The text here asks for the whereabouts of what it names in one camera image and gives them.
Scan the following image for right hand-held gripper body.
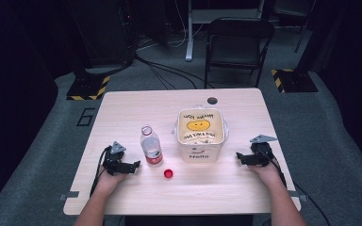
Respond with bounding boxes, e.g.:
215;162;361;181
244;134;278;168

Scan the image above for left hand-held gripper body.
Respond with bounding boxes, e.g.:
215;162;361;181
102;140;136;176

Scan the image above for clear plastic water bottle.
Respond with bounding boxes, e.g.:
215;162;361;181
140;124;164;168

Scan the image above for cream plastic trash bin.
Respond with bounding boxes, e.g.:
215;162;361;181
176;107;226;164

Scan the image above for person's left hand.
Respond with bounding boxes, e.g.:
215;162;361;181
97;167;129;190

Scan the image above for person's right hand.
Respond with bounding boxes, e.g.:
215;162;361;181
248;161;283;186

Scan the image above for clear plastic bin liner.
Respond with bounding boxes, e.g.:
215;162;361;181
171;104;231;145

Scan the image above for black yellow striped stand base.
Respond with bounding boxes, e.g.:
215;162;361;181
66;73;111;102
270;68;320;94

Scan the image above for black folding chair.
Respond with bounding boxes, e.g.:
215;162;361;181
204;17;276;89

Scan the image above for dark equipment cabinet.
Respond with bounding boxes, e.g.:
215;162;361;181
65;0;138;70

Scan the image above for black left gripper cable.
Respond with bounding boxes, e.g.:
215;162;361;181
89;145;113;198

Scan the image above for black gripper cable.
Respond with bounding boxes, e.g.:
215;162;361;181
256;146;333;226
89;145;113;198

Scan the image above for grey table bracket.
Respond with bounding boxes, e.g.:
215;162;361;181
58;190;80;202
289;190;310;202

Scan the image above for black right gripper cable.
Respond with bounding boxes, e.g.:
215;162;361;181
256;146;333;226

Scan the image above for black floor cables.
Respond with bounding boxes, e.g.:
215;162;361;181
134;52;215;90

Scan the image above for white desk frame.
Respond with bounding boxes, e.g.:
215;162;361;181
185;0;267;62

